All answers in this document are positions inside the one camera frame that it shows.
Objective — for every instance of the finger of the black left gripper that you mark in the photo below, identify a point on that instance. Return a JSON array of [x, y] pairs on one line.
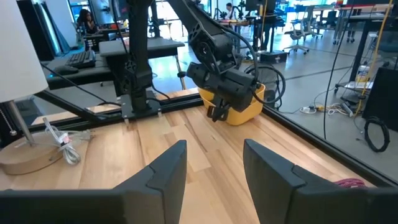
[[212, 113], [224, 113]]

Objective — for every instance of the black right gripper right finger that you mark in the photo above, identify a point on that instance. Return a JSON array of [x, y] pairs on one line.
[[273, 186]]

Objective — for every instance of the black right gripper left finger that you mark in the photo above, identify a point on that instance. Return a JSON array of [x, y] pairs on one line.
[[161, 193]]

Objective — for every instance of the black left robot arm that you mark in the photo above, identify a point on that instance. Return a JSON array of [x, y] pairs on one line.
[[138, 62]]

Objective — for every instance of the yellow plastic bin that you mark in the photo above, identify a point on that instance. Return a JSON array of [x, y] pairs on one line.
[[242, 116]]

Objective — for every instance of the black equipment stand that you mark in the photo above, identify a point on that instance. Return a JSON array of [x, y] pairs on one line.
[[273, 57]]

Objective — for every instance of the person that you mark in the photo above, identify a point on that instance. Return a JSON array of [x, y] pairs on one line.
[[87, 20], [230, 9]]

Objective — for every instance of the grey office chair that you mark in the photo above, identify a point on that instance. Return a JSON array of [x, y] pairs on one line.
[[298, 31]]

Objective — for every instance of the black low desk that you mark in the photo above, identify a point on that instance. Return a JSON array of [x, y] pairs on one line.
[[87, 74]]

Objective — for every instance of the black-legged table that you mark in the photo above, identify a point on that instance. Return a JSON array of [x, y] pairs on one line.
[[362, 49]]

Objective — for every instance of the round wooden lamp base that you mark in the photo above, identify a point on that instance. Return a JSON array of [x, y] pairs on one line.
[[25, 158]]

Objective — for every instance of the black keyboard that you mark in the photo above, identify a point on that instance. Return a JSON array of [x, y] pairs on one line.
[[81, 59]]

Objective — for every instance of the black cabinet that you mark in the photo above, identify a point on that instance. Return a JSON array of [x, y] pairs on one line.
[[384, 93]]

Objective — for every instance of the black computer mouse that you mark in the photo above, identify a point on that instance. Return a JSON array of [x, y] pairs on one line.
[[65, 70]]

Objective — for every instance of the silver lamp pole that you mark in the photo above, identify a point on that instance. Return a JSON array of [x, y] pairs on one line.
[[20, 123]]

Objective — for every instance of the black room divider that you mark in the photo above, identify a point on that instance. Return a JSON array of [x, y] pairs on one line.
[[37, 31]]

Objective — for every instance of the white lamp shade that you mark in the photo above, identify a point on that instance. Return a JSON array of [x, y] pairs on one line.
[[18, 46]]

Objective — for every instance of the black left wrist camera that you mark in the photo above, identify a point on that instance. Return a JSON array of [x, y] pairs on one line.
[[200, 74]]

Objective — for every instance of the black aluminium table frame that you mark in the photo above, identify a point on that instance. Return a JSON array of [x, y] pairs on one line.
[[326, 148]]

